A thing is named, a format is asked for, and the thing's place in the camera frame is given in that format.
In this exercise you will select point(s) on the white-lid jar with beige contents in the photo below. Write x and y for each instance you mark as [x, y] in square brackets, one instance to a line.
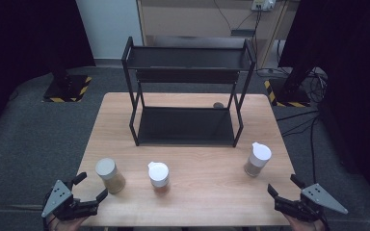
[259, 154]

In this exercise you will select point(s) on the person's right hand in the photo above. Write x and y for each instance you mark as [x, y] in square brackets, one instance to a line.
[305, 226]

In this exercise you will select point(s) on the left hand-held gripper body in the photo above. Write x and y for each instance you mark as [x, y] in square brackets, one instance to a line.
[56, 195]

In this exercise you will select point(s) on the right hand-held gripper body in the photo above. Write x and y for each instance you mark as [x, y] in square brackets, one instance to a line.
[318, 195]

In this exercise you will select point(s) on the person's left hand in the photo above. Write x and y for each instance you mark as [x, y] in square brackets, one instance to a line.
[66, 225]

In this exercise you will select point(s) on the jar with grey lid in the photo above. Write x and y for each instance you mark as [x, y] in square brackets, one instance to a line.
[106, 169]

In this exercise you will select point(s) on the small round grey disc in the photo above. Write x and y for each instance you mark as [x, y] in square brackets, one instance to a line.
[218, 105]

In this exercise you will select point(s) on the white-lid jar with brown contents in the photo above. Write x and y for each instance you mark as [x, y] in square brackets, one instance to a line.
[158, 173]

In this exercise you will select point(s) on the light wooden cabinet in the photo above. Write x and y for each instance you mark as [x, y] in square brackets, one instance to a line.
[186, 19]

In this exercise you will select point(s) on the dark curtain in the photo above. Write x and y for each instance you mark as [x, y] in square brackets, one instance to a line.
[19, 38]
[350, 48]

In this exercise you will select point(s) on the striped black stand base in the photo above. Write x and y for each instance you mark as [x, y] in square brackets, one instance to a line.
[67, 89]
[285, 96]

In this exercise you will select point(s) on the white power strip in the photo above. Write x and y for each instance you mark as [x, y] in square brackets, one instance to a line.
[263, 4]

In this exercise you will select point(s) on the flat grey device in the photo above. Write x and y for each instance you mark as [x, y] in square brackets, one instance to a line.
[242, 32]

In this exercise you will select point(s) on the black metal two-tier rack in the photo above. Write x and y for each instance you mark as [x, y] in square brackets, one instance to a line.
[186, 125]

